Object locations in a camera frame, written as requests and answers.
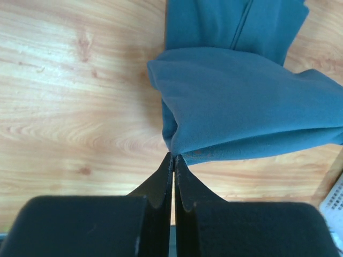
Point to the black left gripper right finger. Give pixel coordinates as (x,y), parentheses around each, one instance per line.
(208,225)

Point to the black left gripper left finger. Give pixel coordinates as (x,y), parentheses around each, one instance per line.
(136,224)

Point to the blue-grey t-shirt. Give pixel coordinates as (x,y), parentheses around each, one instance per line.
(225,92)

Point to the white plastic laundry basket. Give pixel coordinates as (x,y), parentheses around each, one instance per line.
(333,201)

